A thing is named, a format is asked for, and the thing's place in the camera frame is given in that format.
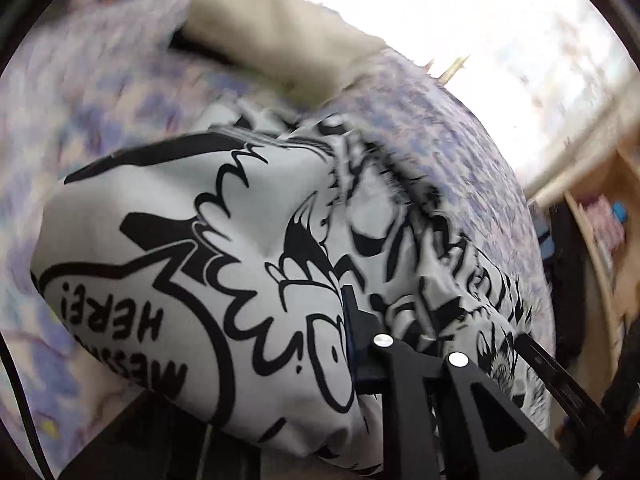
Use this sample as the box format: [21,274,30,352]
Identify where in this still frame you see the pink boxes on shelf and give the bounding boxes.
[585,195,626,257]

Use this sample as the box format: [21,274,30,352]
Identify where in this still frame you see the wooden shelf unit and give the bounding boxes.
[530,140,639,344]

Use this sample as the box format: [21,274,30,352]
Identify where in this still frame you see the purple cat print blanket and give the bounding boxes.
[1,0,555,470]

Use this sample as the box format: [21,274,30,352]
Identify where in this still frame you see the white black graffiti print jacket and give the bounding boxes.
[30,104,548,476]

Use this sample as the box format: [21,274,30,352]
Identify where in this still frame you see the folded cream sweater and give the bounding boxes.
[174,0,386,106]

